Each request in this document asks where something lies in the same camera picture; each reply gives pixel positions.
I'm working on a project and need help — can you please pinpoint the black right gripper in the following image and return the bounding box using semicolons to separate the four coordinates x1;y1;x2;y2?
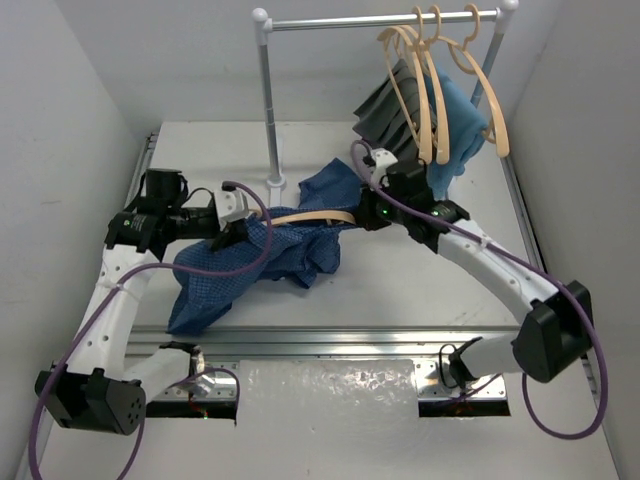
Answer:
355;176;410;230

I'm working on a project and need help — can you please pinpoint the beige hanger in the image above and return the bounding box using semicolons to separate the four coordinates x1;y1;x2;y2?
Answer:
377;8;435;165
448;3;510;159
411;5;450;165
271;210;356;226

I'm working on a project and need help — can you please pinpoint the blue plaid shirt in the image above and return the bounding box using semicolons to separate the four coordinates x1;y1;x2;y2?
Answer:
166;159;361;336

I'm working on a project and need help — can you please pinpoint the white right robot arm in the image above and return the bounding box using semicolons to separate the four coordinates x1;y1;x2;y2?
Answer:
354;149;596;388

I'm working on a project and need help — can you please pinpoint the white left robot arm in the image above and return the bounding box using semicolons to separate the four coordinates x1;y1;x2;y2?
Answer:
35;169;249;435

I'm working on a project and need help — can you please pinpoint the grey hanging garment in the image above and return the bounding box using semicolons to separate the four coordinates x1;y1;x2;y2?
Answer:
352;59;420;161

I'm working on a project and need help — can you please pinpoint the light blue hanging garment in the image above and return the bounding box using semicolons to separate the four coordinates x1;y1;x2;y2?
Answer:
427;67;488;200

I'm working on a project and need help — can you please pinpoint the metal clothes rack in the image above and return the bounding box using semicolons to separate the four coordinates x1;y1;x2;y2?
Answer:
252;1;519;206

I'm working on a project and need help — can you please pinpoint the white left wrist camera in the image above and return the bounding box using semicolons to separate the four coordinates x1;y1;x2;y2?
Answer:
213;189;250;225

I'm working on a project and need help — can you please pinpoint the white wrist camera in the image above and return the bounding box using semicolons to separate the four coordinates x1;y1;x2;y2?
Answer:
365;148;398;183
213;189;250;225

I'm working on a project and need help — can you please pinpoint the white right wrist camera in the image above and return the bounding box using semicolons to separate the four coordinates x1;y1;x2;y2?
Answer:
365;148;398;183

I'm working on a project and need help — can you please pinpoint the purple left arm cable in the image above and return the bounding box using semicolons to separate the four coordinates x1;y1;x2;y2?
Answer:
27;180;274;480

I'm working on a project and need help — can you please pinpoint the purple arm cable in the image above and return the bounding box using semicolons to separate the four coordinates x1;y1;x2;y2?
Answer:
349;139;609;440
27;180;274;480

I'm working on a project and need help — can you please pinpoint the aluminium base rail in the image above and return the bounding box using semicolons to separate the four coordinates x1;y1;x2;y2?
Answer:
39;127;566;404

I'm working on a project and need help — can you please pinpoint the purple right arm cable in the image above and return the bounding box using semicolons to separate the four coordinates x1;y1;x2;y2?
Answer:
349;139;609;440

